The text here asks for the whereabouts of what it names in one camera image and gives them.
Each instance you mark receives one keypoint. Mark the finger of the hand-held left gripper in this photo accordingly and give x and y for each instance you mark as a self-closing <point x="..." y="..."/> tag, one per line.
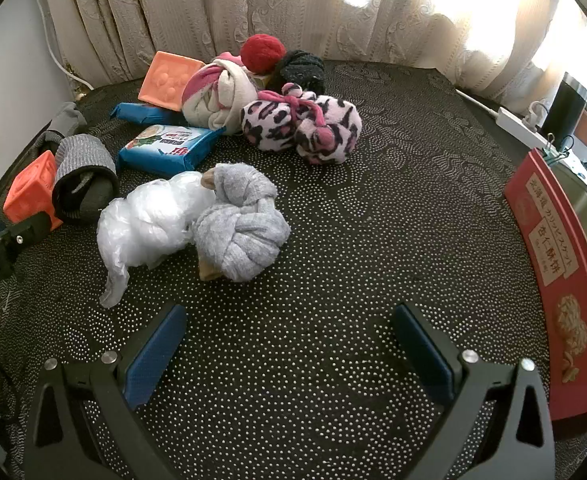
<point x="33" y="227"/>

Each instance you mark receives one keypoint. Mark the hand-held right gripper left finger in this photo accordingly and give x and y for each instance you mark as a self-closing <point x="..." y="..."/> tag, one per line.
<point x="154" y="355"/>

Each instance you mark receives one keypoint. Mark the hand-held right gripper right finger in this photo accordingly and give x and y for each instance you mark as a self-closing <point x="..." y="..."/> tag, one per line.
<point x="423" y="355"/>

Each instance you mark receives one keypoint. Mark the white plastic bag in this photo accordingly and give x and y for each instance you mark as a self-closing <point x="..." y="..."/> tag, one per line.
<point x="143" y="220"/>

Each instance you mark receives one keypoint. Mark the blue snack packet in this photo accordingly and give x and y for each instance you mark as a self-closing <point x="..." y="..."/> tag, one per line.
<point x="173" y="152"/>
<point x="141" y="112"/>

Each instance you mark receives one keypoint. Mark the red cardboard box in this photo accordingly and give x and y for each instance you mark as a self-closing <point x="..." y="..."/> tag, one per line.
<point x="558" y="270"/>

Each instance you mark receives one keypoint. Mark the orange toy cube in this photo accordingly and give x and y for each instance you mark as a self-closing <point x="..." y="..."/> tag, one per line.
<point x="28" y="190"/>

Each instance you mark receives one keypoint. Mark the grey ribbed rolled sock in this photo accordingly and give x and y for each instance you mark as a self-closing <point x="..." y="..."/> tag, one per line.
<point x="81" y="170"/>

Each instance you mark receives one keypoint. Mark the grey cloth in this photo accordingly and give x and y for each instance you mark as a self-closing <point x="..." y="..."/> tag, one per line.
<point x="66" y="120"/>

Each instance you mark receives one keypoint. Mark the light grey knotted sock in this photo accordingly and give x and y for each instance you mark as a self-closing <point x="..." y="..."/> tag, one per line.
<point x="243" y="225"/>

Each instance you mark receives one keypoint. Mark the pink and white knotted sock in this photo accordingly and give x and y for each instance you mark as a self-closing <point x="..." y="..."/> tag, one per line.
<point x="213" y="95"/>

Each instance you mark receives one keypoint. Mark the metal binder clip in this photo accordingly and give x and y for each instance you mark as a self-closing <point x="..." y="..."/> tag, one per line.
<point x="556" y="150"/>

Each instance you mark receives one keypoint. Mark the white power strip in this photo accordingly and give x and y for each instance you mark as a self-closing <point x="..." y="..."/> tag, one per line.
<point x="513" y="122"/>

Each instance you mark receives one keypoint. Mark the white charger plug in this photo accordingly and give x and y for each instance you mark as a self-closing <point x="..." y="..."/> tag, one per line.
<point x="534" y="114"/>

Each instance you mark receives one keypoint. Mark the red yarn ball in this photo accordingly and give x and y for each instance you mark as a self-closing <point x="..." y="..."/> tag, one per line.
<point x="262" y="54"/>

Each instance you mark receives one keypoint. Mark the black cup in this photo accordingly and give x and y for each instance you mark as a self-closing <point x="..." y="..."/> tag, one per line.
<point x="566" y="105"/>

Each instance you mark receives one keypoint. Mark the black knotted sock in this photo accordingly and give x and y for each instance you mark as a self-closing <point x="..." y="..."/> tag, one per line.
<point x="301" y="72"/>

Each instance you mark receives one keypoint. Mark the beige curtain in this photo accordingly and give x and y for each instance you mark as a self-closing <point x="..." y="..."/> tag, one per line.
<point x="323" y="5"/>

